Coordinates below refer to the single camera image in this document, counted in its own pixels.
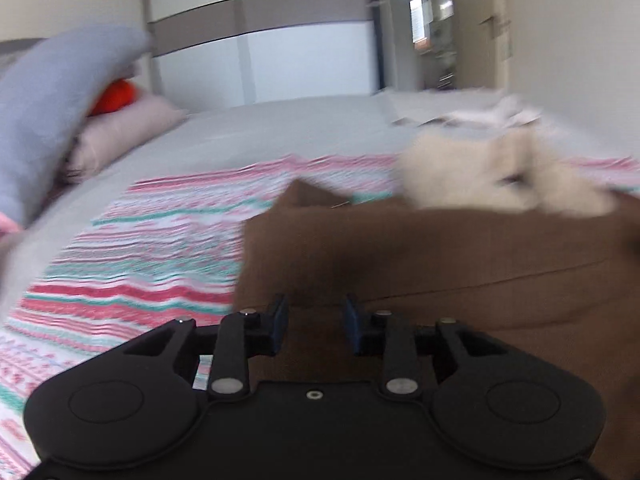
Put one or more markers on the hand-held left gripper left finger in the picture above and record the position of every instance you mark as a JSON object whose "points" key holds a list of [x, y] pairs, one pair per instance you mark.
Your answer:
{"points": [[280, 325]]}

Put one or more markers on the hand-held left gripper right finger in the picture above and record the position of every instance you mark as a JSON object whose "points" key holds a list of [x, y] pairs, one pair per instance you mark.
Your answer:
{"points": [[351, 325]]}

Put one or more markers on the brown coat with fur collar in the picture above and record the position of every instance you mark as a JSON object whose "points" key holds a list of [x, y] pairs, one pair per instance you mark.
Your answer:
{"points": [[450, 270]]}

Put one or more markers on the patterned striped blanket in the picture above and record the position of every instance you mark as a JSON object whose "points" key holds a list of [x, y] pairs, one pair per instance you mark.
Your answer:
{"points": [[150, 260]]}

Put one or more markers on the bed with grey sheet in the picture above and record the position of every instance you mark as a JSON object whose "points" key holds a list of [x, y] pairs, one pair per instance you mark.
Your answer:
{"points": [[300, 125]]}

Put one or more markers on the white garment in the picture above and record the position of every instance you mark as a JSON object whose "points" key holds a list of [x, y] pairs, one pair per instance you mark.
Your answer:
{"points": [[450, 105]]}

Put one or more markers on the pink pillow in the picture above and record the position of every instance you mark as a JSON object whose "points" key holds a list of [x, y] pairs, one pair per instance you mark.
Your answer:
{"points": [[120, 132]]}

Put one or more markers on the white and grey wardrobe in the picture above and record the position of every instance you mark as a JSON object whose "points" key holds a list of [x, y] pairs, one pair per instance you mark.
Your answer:
{"points": [[300, 60]]}

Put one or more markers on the orange plush toy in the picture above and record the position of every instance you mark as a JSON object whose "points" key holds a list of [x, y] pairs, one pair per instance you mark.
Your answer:
{"points": [[115, 97]]}

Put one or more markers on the pink cloth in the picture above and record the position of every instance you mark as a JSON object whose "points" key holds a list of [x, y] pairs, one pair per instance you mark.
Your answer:
{"points": [[6, 222]]}

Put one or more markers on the cream door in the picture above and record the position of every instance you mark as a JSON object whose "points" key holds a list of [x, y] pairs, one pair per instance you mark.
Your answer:
{"points": [[480, 50]]}

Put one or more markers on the window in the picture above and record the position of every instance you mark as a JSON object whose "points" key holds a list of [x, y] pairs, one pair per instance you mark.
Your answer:
{"points": [[420, 17]]}

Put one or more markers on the blue pillow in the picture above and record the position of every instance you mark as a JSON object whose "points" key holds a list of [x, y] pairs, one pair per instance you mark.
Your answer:
{"points": [[45, 110]]}

